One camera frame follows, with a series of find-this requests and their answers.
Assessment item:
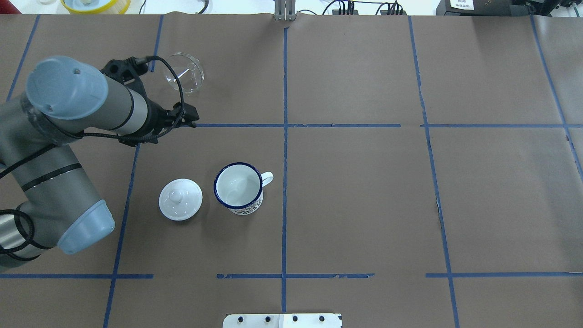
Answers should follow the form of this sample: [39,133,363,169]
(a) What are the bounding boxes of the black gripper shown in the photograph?
[100,57,199,147]

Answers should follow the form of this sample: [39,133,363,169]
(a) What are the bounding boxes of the clear glass funnel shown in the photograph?
[165,52,205,94]

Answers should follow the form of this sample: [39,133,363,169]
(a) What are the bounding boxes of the white cup lid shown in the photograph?
[158,179,203,221]

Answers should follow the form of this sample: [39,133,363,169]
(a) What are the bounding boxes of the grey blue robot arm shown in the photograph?
[0,56,199,273]

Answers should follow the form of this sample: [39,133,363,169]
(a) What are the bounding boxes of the white enamel cup blue rim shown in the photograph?
[213,162,274,216]

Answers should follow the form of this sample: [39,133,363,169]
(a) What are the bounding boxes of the yellow tape roll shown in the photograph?
[60,0,131,15]

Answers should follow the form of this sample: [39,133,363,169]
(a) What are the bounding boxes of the black power strip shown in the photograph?
[322,0,407,16]

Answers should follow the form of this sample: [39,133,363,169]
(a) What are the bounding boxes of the dark equipment box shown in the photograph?
[435,0,537,17]

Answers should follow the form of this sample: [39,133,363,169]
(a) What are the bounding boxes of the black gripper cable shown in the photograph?
[0,56,186,256]

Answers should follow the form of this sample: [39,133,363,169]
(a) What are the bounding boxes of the grey metal bracket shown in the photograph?
[273,0,297,21]

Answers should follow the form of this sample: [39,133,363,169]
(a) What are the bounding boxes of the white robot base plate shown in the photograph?
[222,313,343,328]

